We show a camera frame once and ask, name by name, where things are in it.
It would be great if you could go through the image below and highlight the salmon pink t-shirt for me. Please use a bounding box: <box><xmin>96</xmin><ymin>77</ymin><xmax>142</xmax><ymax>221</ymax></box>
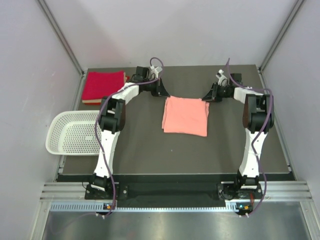
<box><xmin>161</xmin><ymin>96</ymin><xmax>210</xmax><ymax>137</ymax></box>

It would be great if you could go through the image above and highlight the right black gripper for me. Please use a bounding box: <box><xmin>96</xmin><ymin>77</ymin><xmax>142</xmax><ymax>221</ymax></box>
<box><xmin>202</xmin><ymin>82</ymin><xmax>230</xmax><ymax>103</ymax></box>

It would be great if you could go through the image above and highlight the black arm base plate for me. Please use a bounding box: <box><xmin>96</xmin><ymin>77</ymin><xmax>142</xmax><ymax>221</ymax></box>
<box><xmin>84</xmin><ymin>174</ymin><xmax>263</xmax><ymax>202</ymax></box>

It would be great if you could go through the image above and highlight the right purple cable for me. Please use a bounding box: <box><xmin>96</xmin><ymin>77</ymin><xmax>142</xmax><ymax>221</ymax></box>
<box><xmin>224</xmin><ymin>57</ymin><xmax>275</xmax><ymax>218</ymax></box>

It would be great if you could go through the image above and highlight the right aluminium frame post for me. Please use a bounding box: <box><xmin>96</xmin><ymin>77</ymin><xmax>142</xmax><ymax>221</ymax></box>
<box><xmin>257</xmin><ymin>0</ymin><xmax>306</xmax><ymax>74</ymax></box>

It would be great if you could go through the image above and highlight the folded red t-shirt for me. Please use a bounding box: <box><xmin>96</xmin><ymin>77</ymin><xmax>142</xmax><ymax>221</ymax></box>
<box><xmin>82</xmin><ymin>75</ymin><xmax>130</xmax><ymax>105</ymax></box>

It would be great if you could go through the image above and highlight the white perforated plastic basket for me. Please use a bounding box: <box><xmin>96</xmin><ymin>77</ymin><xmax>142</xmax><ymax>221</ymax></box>
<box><xmin>45</xmin><ymin>110</ymin><xmax>100</xmax><ymax>156</ymax></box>

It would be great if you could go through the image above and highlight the grey slotted cable duct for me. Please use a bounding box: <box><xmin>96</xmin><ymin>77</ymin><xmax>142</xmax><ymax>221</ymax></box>
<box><xmin>50</xmin><ymin>201</ymin><xmax>250</xmax><ymax>213</ymax></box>

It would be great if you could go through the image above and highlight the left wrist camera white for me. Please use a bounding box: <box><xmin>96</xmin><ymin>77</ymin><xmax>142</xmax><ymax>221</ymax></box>
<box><xmin>150</xmin><ymin>65</ymin><xmax>163</xmax><ymax>79</ymax></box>

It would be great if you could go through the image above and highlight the purple cable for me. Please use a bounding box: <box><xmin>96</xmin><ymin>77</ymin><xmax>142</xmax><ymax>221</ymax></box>
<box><xmin>49</xmin><ymin>57</ymin><xmax>165</xmax><ymax>236</ymax></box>
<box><xmin>224</xmin><ymin>57</ymin><xmax>275</xmax><ymax>218</ymax></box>

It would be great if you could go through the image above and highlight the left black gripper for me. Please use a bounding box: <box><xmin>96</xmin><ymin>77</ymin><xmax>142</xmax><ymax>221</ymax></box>
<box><xmin>142</xmin><ymin>76</ymin><xmax>170</xmax><ymax>97</ymax></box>

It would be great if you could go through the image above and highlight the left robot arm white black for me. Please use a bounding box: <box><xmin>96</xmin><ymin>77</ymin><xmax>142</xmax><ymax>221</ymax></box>
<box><xmin>89</xmin><ymin>65</ymin><xmax>169</xmax><ymax>199</ymax></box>

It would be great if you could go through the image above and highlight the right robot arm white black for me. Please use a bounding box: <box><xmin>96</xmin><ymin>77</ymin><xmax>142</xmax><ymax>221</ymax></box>
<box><xmin>202</xmin><ymin>69</ymin><xmax>275</xmax><ymax>198</ymax></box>

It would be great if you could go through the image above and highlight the folded magenta t-shirt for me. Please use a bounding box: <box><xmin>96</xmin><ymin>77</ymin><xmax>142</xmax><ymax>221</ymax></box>
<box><xmin>81</xmin><ymin>71</ymin><xmax>126</xmax><ymax>101</ymax></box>

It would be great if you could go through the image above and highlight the left aluminium frame post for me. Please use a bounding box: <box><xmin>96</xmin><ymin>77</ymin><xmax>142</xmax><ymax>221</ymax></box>
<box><xmin>35</xmin><ymin>0</ymin><xmax>84</xmax><ymax>76</ymax></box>

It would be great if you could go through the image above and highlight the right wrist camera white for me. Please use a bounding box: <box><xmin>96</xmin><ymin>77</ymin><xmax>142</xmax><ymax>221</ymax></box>
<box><xmin>216</xmin><ymin>69</ymin><xmax>228</xmax><ymax>86</ymax></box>

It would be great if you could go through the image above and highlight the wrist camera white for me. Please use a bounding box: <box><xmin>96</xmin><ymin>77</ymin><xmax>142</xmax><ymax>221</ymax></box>
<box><xmin>150</xmin><ymin>65</ymin><xmax>163</xmax><ymax>79</ymax></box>
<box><xmin>216</xmin><ymin>69</ymin><xmax>228</xmax><ymax>86</ymax></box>

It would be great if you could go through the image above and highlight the aluminium frame post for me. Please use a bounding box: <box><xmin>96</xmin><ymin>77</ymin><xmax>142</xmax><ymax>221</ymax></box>
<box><xmin>35</xmin><ymin>0</ymin><xmax>84</xmax><ymax>76</ymax></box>
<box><xmin>257</xmin><ymin>0</ymin><xmax>306</xmax><ymax>74</ymax></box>

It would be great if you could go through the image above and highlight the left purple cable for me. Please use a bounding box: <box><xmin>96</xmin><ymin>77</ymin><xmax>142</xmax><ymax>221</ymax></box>
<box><xmin>49</xmin><ymin>57</ymin><xmax>165</xmax><ymax>236</ymax></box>

